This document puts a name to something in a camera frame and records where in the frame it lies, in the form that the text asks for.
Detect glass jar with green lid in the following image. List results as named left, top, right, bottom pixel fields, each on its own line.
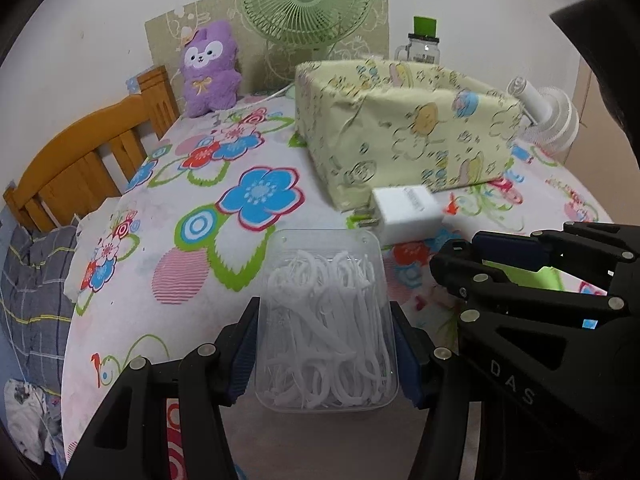
left=395, top=16, right=441, bottom=66

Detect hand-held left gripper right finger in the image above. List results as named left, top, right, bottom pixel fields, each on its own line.
left=390, top=301, right=483, bottom=480

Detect clear floss pick box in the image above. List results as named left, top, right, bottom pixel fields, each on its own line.
left=254, top=229, right=399, bottom=413

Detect white standing fan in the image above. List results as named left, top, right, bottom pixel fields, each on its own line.
left=507, top=77, right=581, bottom=153

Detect purple plush toy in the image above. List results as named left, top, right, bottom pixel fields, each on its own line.
left=180, top=21, right=242, bottom=118

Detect wooden chair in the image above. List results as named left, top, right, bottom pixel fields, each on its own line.
left=2, top=65, right=178, bottom=233

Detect yellow patterned storage box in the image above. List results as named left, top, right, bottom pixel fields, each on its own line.
left=294, top=57, right=526, bottom=211

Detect grey plaid blanket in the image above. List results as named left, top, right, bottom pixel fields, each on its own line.
left=0, top=210, right=81, bottom=401

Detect beige door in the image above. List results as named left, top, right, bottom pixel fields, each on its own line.
left=562, top=0, right=640, bottom=233

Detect white grey crumpled cloth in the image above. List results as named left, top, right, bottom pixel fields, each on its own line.
left=5, top=379, right=63, bottom=466

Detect white charger adapter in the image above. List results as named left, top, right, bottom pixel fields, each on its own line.
left=352, top=186, right=446, bottom=243

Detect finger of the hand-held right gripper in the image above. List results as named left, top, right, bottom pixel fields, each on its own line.
left=429, top=240, right=630, bottom=461
left=472, top=221, right=640, bottom=281

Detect white fan cable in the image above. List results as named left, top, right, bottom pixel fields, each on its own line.
left=239, top=82, right=297, bottom=107

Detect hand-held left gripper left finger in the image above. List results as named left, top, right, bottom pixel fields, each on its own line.
left=62, top=296, right=261, bottom=480

